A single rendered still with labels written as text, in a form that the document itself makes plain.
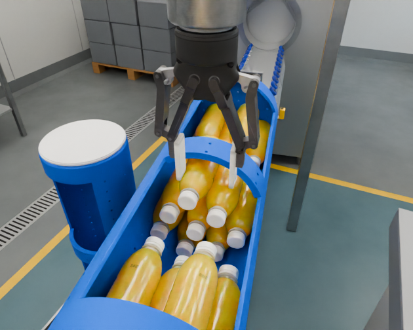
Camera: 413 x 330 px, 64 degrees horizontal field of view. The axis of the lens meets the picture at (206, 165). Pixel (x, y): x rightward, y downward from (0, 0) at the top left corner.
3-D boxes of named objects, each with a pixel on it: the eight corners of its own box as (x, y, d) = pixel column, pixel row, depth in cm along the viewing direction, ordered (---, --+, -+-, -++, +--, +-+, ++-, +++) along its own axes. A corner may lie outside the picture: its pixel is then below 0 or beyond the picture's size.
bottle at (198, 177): (196, 157, 85) (174, 205, 71) (196, 133, 81) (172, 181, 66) (223, 160, 84) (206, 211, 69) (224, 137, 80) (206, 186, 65)
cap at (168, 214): (182, 211, 72) (180, 217, 70) (173, 219, 74) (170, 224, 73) (168, 200, 71) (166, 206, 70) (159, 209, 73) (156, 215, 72)
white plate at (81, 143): (63, 116, 122) (63, 120, 122) (19, 160, 100) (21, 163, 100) (136, 121, 119) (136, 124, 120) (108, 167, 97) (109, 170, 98)
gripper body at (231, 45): (247, 18, 40) (242, 90, 46) (181, 14, 42) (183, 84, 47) (237, 35, 34) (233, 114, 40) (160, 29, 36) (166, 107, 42)
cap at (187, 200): (181, 201, 70) (178, 207, 68) (179, 187, 67) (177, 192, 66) (198, 204, 69) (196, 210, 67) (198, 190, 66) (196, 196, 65)
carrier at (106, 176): (105, 265, 175) (83, 316, 152) (63, 119, 123) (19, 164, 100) (158, 270, 172) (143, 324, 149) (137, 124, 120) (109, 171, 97)
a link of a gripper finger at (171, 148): (174, 129, 47) (155, 127, 48) (176, 158, 50) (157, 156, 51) (177, 125, 48) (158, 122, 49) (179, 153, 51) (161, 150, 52)
